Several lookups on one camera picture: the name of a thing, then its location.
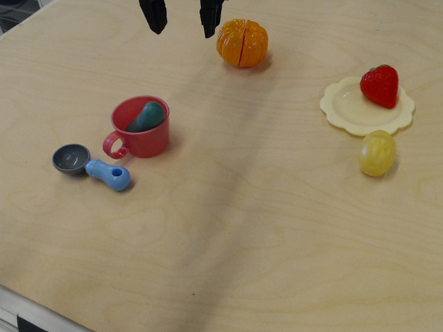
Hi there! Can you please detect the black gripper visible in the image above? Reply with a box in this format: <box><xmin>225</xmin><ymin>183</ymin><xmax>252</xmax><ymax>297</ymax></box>
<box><xmin>139</xmin><ymin>0</ymin><xmax>224</xmax><ymax>38</ymax></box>

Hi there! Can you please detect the green toy cucumber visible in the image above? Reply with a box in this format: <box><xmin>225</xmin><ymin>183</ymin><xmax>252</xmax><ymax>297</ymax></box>
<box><xmin>126</xmin><ymin>101</ymin><xmax>166</xmax><ymax>133</ymax></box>

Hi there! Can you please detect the red plastic cup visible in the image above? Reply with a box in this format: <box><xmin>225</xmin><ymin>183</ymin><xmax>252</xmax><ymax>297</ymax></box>
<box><xmin>103</xmin><ymin>95</ymin><xmax>170</xmax><ymax>160</ymax></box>

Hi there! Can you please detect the orange toy pumpkin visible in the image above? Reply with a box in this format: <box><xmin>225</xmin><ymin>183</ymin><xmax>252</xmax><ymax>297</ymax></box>
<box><xmin>216</xmin><ymin>19</ymin><xmax>269</xmax><ymax>68</ymax></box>

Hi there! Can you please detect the grey blue toy scoop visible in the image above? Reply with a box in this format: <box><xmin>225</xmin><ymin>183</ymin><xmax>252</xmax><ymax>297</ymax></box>
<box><xmin>52</xmin><ymin>143</ymin><xmax>131</xmax><ymax>192</ymax></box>

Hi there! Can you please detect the pale yellow scalloped plate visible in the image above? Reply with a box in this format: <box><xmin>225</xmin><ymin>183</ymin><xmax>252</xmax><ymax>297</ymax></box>
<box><xmin>319</xmin><ymin>77</ymin><xmax>416</xmax><ymax>137</ymax></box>

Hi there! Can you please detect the red toy strawberry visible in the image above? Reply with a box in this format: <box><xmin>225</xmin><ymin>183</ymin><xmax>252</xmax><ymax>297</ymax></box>
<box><xmin>360</xmin><ymin>64</ymin><xmax>399</xmax><ymax>109</ymax></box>

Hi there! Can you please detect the yellow toy lemon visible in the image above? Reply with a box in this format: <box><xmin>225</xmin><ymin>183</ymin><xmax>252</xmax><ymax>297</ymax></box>
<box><xmin>358</xmin><ymin>130</ymin><xmax>397</xmax><ymax>177</ymax></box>

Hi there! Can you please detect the aluminium table frame rail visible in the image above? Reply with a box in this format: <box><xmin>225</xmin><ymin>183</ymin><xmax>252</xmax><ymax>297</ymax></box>
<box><xmin>0</xmin><ymin>271</ymin><xmax>131</xmax><ymax>332</ymax></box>

